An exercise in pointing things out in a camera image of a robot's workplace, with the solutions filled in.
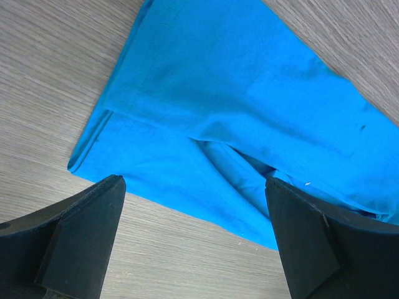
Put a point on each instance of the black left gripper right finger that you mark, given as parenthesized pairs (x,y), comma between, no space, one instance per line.
(328,251)

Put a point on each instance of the blue t shirt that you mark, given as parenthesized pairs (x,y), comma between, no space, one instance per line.
(209,99)

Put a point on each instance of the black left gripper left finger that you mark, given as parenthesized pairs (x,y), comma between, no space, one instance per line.
(63,250)

